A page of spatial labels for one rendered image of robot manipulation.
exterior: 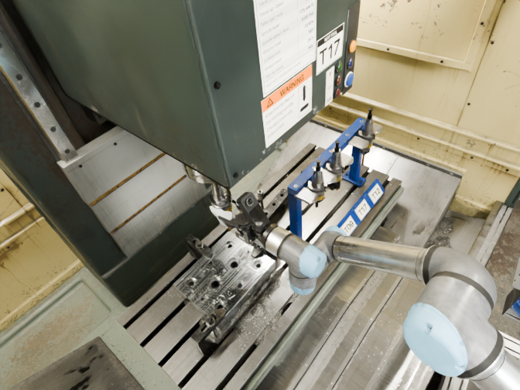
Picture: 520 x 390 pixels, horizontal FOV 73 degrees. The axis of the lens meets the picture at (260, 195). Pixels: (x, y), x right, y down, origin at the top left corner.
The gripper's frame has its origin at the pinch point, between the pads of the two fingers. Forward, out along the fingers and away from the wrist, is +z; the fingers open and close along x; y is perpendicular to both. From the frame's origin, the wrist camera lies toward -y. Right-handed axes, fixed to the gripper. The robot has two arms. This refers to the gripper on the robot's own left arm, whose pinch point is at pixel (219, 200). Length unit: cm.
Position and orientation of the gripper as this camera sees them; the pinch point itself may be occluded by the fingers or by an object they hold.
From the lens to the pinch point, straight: 104.5
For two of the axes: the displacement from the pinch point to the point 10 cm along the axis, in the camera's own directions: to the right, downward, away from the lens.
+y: 0.9, 6.8, 7.3
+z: -7.6, -4.2, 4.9
